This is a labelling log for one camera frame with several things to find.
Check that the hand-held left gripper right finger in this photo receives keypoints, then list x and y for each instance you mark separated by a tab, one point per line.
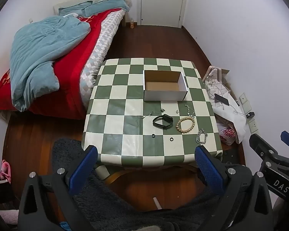
208	170

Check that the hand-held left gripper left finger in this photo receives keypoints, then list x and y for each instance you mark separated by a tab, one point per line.
83	166

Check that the black smart watch band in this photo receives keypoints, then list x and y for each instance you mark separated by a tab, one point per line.
169	121

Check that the white cardboard box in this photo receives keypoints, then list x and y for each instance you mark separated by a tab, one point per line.
162	89

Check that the black charger plug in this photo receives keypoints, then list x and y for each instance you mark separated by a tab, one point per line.
250	115

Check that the red white plastic bag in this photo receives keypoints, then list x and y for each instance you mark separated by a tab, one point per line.
226	133

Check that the white quilted bag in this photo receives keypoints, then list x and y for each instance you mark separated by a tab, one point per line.
231	115

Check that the dark grey fluffy rug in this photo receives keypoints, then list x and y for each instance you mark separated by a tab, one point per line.
106	204

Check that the green white checkered tablecloth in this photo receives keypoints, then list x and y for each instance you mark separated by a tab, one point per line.
115	115

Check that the black smartphone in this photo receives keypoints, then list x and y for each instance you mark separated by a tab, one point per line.
222	99

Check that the small white tube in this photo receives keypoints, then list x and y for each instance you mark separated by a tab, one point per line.
157	203

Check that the pink plastic object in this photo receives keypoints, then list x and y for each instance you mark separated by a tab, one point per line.
5	170

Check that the bed with red cover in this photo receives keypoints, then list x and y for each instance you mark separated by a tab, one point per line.
67	77

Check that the grey diamond pattern mattress cover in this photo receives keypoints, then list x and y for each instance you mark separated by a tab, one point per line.
98	53

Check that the light blue blanket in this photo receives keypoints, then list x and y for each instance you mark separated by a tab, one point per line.
43	53

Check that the small orange bottle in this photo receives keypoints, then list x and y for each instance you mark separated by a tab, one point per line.
132	24

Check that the light blue pillow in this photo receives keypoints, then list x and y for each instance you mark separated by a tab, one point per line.
98	6

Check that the white door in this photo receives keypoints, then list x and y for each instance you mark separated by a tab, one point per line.
162	2

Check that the white wall socket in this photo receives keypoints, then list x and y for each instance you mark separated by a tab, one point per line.
253	126
245	102

